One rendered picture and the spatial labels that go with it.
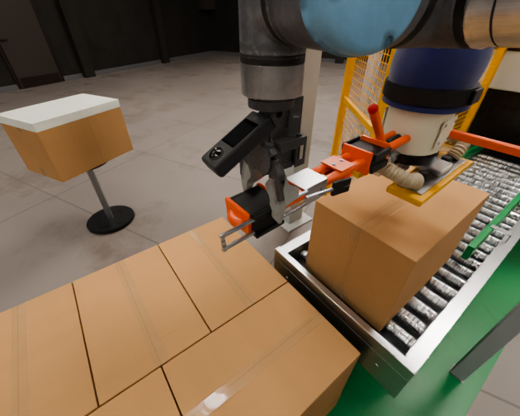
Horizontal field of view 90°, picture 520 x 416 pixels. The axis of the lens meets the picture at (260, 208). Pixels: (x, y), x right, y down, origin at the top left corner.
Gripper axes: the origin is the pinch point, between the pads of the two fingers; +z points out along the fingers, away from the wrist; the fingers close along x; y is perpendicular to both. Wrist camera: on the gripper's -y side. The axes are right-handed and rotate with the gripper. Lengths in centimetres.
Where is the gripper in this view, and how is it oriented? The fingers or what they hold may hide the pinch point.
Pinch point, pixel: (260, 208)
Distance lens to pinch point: 50.1
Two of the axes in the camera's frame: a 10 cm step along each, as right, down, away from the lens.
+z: 0.0, 8.0, 6.0
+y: 8.0, -3.6, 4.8
